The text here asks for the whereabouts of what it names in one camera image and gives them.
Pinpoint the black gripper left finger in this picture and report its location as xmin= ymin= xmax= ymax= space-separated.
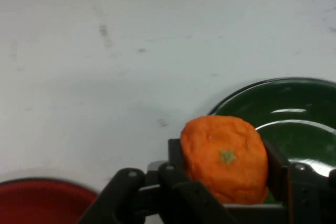
xmin=77 ymin=138 xmax=238 ymax=224

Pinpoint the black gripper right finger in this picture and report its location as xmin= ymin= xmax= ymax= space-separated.
xmin=263 ymin=139 xmax=336 ymax=224

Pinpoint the orange toy tangerine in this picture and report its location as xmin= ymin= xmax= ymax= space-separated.
xmin=180 ymin=115 xmax=270 ymax=206

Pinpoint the dark green round plate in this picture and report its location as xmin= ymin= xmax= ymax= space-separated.
xmin=208 ymin=77 xmax=336 ymax=204

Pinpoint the red round plate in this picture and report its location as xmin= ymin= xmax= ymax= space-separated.
xmin=0 ymin=177 xmax=100 ymax=224

